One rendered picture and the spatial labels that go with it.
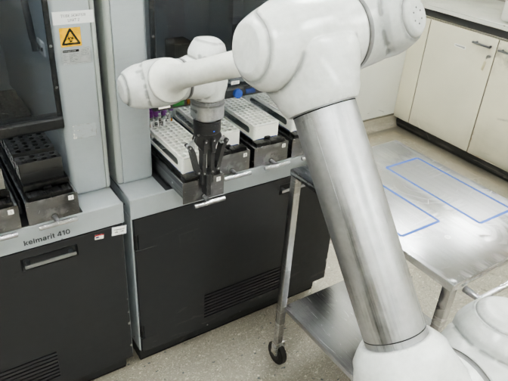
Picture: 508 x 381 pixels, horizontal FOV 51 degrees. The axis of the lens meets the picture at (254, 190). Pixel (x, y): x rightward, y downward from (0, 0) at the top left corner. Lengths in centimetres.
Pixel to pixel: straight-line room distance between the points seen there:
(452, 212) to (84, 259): 104
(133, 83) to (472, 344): 86
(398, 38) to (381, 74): 297
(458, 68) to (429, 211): 227
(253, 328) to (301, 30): 161
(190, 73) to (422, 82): 286
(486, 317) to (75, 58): 111
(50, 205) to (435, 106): 288
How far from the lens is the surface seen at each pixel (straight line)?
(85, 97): 152
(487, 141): 365
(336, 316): 191
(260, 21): 77
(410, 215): 147
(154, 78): 125
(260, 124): 176
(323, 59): 78
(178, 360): 210
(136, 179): 168
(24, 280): 163
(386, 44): 90
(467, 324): 98
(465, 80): 368
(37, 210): 151
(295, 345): 217
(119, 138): 160
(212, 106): 139
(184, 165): 154
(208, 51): 134
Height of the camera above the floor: 158
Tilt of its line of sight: 31 degrees down
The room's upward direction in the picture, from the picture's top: 4 degrees clockwise
